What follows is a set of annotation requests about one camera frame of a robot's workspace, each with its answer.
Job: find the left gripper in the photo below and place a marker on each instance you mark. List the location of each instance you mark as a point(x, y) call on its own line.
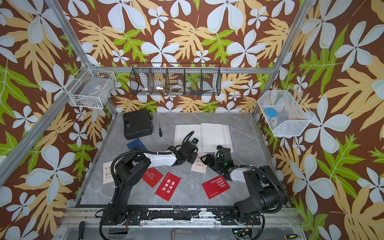
point(194, 159)

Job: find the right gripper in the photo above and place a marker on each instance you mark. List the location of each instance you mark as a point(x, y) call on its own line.
point(209, 160)

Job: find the pink card red text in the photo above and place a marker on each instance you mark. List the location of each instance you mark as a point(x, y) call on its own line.
point(198, 166)

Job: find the white photo album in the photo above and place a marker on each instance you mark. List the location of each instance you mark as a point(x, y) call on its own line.
point(209, 136)

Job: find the red card white characters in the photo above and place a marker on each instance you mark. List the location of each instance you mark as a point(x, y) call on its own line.
point(168, 186)

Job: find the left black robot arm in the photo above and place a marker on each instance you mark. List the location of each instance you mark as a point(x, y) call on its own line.
point(127, 170)

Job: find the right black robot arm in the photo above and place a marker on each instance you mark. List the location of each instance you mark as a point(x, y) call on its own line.
point(266, 193)

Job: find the red card small text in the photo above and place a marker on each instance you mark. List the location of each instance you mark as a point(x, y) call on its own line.
point(215, 187)

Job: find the red card cursive script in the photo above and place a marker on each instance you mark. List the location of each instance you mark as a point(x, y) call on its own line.
point(152, 176)

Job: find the dark blue booklet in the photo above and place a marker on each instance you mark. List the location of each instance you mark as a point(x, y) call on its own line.
point(136, 145)

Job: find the black plastic case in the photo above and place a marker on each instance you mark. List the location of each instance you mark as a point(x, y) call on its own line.
point(137, 124)

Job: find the blue object in basket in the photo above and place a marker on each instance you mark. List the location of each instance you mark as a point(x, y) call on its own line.
point(271, 113)

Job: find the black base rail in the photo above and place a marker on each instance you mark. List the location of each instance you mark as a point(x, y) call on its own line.
point(222, 215)

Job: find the black wire basket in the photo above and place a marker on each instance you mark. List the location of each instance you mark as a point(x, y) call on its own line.
point(179, 79)

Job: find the white wire basket right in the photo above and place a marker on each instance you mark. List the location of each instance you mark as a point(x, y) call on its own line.
point(294, 116)

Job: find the white wire basket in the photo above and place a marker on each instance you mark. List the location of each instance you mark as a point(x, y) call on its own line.
point(294, 116)
point(91, 87)

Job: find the yellow handled screwdriver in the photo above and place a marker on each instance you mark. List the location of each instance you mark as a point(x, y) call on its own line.
point(290, 236)

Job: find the white wire basket left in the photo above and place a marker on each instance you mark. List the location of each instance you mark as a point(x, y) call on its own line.
point(91, 87)

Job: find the aluminium frame post right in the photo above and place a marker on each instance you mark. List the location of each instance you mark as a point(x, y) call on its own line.
point(292, 35)

